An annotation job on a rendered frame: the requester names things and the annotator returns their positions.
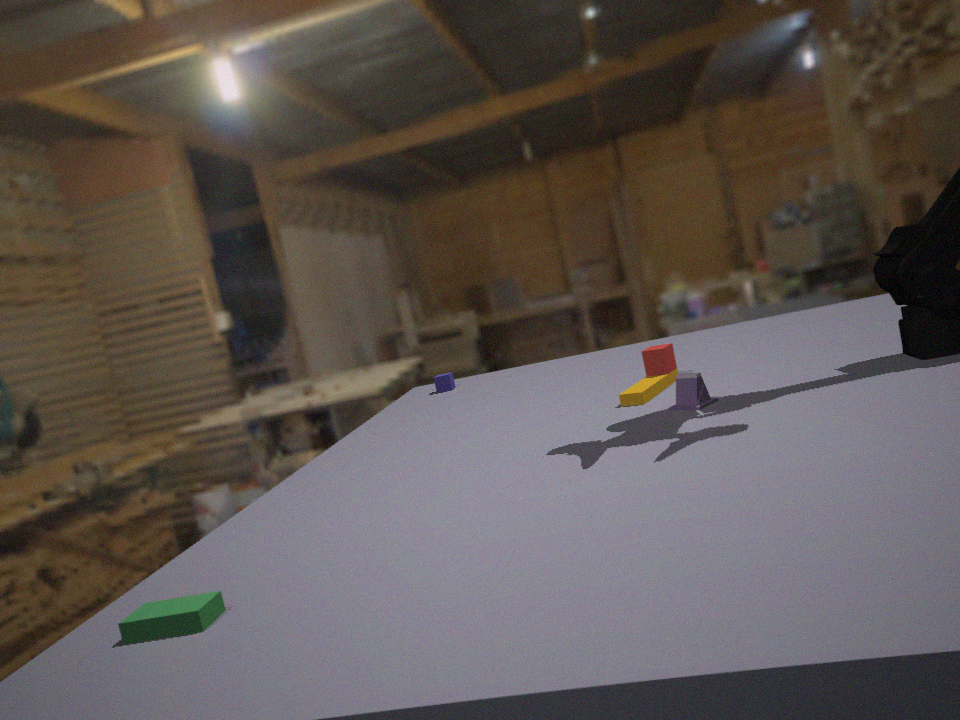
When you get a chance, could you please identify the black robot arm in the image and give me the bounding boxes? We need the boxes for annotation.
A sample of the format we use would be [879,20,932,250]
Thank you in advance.
[873,168,960,360]

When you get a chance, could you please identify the yellow bar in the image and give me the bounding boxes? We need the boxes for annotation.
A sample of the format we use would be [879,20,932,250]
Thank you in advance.
[619,343,678,406]

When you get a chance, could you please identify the small blue block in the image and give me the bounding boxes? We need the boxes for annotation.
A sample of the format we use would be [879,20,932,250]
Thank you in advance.
[434,372,455,393]

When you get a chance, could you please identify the green rectangular block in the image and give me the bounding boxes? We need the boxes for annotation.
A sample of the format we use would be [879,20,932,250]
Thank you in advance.
[118,591,226,644]

